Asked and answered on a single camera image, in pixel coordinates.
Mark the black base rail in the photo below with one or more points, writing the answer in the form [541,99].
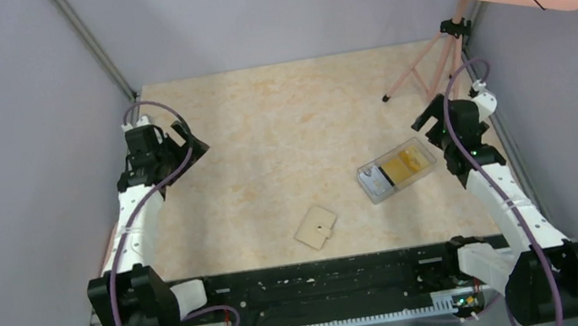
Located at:
[333,290]

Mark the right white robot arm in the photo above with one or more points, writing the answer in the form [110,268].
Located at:
[538,278]

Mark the clear plastic card box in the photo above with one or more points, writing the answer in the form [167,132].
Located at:
[385,157]

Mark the yellow credit card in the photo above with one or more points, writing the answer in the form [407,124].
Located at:
[405,165]

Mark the grey credit card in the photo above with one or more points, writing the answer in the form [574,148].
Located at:
[375,182]

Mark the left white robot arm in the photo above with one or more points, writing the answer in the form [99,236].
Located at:
[129,292]

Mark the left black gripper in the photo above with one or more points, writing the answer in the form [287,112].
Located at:
[165,140]

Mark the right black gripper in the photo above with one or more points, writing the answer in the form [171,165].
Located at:
[435,109]

